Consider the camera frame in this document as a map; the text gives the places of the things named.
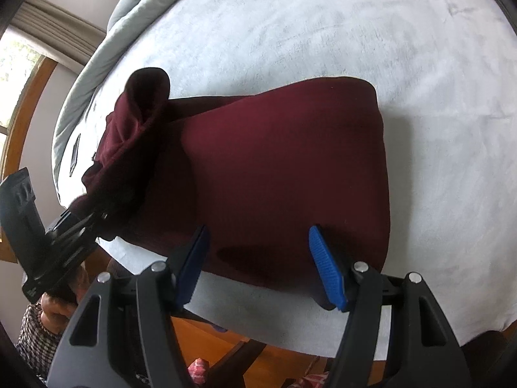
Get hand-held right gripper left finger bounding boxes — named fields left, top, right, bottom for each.
left=46, top=224, right=211, bottom=388

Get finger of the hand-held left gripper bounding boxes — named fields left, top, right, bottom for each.
left=60, top=202, right=110, bottom=235
left=79, top=218, right=120, bottom=249

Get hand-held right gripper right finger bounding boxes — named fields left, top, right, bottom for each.
left=309, top=225, right=473, bottom=388

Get maroon pants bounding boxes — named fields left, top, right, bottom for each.
left=67, top=67, right=392, bottom=292

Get person's left forearm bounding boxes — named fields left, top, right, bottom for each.
left=15, top=303, right=62, bottom=378

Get person's left hand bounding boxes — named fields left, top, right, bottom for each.
left=40, top=264, right=90, bottom=334

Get dark smartphone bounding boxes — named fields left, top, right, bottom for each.
left=69, top=133, right=82, bottom=177

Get grey duvet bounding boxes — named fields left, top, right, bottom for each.
left=52, top=0, right=227, bottom=203

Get beige curtain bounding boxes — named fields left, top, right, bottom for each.
left=14, top=0, right=106, bottom=71

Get white bed sheet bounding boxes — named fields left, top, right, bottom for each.
left=50, top=0, right=517, bottom=362

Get wooden window frame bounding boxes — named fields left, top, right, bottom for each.
left=0, top=57, right=58, bottom=178

